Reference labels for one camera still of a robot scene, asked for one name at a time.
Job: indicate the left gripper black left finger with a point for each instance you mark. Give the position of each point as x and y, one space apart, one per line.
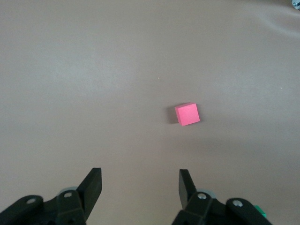
92 187

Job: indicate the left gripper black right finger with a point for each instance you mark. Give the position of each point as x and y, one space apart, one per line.
185 187

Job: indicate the pink foam cube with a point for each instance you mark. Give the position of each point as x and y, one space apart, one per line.
187 114

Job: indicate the silver mount bracket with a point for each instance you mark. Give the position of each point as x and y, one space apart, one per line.
296 3

